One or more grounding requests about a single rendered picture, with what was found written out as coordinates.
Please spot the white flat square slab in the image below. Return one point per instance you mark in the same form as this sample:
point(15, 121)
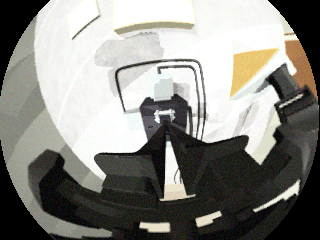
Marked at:
point(82, 16)

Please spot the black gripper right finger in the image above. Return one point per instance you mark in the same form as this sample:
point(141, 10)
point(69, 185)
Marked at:
point(192, 155)

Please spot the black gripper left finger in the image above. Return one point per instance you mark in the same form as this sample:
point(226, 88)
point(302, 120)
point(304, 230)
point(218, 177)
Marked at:
point(149, 161)

